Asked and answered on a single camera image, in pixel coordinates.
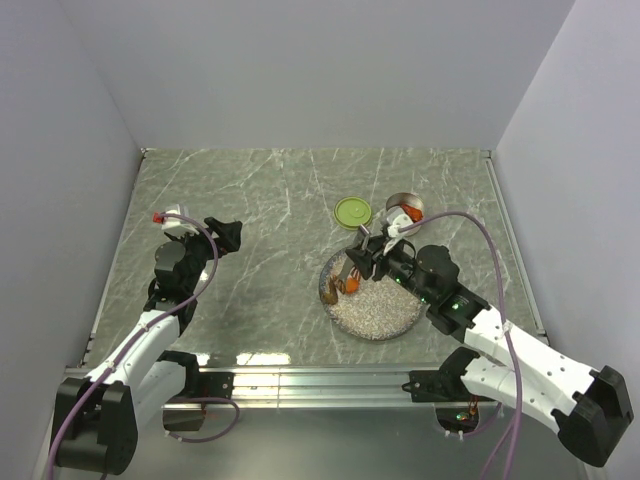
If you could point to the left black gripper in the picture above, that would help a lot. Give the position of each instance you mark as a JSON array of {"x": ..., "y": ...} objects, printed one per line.
[{"x": 228, "y": 235}]

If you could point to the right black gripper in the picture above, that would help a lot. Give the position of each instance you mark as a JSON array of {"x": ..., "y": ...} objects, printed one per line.
[{"x": 365, "y": 260}]

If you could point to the orange chicken wing toy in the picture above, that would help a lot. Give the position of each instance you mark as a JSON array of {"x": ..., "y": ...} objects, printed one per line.
[{"x": 351, "y": 285}]

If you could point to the green round lid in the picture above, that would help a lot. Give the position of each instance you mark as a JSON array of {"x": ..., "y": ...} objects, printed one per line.
[{"x": 352, "y": 212}]

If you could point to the brown green food piece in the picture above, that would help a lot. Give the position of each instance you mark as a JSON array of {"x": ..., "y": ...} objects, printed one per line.
[{"x": 330, "y": 295}]

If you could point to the orange drumstick toy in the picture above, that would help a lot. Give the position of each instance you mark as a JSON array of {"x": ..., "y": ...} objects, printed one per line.
[{"x": 415, "y": 214}]

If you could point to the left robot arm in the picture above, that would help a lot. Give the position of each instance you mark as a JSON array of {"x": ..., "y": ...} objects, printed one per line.
[{"x": 97, "y": 418}]

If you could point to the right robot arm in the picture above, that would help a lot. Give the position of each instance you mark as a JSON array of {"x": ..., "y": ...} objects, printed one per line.
[{"x": 588, "y": 409}]

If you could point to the beige metal lunch container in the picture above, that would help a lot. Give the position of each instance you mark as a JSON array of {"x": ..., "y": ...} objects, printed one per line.
[{"x": 400, "y": 198}]

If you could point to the speckled ceramic plate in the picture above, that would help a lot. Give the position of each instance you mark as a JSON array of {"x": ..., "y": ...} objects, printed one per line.
[{"x": 377, "y": 311}]

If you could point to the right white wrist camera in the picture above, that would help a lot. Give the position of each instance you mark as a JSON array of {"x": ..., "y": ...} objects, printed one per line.
[{"x": 395, "y": 221}]

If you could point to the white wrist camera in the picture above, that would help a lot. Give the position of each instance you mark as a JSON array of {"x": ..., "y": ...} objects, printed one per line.
[
  {"x": 395, "y": 221},
  {"x": 172, "y": 223}
]

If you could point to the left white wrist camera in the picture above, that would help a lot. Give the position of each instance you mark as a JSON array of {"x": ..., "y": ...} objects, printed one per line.
[{"x": 172, "y": 223}]

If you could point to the aluminium frame rail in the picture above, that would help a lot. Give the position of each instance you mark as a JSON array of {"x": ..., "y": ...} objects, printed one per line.
[{"x": 280, "y": 387}]

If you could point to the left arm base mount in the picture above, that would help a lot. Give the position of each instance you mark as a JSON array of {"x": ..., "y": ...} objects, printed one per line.
[{"x": 204, "y": 388}]

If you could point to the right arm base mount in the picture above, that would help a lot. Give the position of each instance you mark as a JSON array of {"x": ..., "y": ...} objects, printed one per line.
[{"x": 457, "y": 410}]

